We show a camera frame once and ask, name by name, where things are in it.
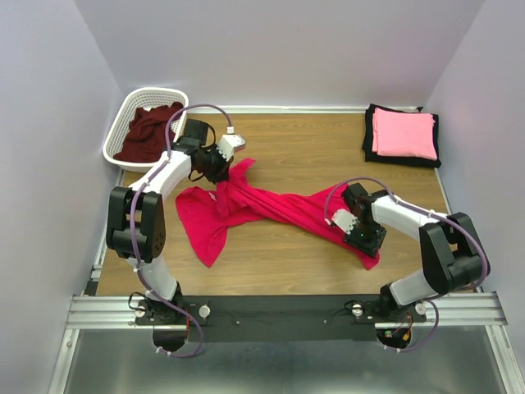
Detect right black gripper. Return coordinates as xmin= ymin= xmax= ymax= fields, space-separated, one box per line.
xmin=342 ymin=218 xmax=387 ymax=260

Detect crimson red t shirt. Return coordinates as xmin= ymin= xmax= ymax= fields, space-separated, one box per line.
xmin=175 ymin=158 xmax=380 ymax=270

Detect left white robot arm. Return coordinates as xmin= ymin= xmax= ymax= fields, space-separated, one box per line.
xmin=106 ymin=121 xmax=245 ymax=324

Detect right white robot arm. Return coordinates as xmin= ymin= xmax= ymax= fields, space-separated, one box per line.
xmin=331 ymin=183 xmax=490 ymax=322

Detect dark maroon t shirt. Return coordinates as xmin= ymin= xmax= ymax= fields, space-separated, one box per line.
xmin=113 ymin=102 xmax=183 ymax=163

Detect white plastic laundry basket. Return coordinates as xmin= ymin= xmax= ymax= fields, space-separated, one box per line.
xmin=103 ymin=87 xmax=189 ymax=173

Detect folded pink t shirt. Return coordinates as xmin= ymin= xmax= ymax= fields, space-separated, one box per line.
xmin=372 ymin=108 xmax=438 ymax=161

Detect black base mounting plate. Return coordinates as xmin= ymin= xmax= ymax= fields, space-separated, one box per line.
xmin=128 ymin=294 xmax=427 ymax=342

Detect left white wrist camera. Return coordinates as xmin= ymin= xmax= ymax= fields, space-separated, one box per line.
xmin=216 ymin=134 xmax=246 ymax=161

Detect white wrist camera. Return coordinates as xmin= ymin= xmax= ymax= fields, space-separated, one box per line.
xmin=216 ymin=134 xmax=246 ymax=161
xmin=325 ymin=209 xmax=358 ymax=235

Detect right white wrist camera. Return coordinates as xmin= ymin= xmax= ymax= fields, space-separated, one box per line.
xmin=325 ymin=209 xmax=358 ymax=235

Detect aluminium frame rail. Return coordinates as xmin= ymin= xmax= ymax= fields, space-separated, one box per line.
xmin=66 ymin=292 xmax=508 ymax=330

